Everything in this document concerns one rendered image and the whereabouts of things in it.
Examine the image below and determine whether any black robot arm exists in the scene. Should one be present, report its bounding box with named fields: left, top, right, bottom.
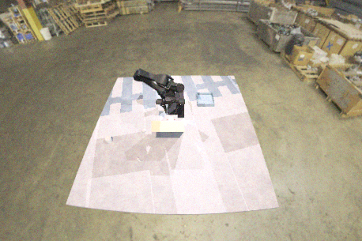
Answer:
left=133, top=68, right=184, bottom=104

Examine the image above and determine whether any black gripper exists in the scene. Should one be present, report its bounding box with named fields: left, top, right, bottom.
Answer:
left=156, top=91, right=185, bottom=114

